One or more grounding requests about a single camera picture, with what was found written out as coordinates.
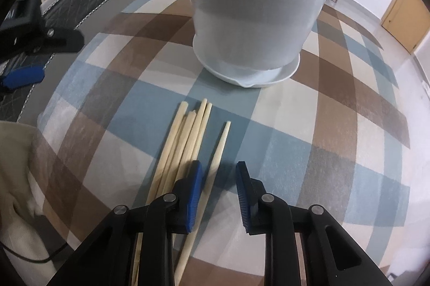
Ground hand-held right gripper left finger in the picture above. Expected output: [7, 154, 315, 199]
[47, 160, 204, 286]

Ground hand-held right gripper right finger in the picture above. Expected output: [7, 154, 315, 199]
[235, 161, 393, 286]

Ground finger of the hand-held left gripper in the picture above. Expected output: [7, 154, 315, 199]
[32, 27, 84, 53]
[0, 66, 46, 89]

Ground beige cable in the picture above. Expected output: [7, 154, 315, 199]
[175, 120, 232, 286]

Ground wooden chopstick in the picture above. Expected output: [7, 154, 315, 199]
[156, 110, 197, 198]
[146, 101, 188, 206]
[193, 102, 213, 163]
[173, 99, 207, 184]

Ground white utensil holder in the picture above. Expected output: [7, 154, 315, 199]
[180, 0, 337, 89]

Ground plaid tablecloth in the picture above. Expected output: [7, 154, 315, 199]
[35, 0, 412, 286]

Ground wooden door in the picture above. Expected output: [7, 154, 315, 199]
[381, 0, 430, 54]

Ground black cable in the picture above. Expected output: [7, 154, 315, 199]
[0, 232, 73, 264]

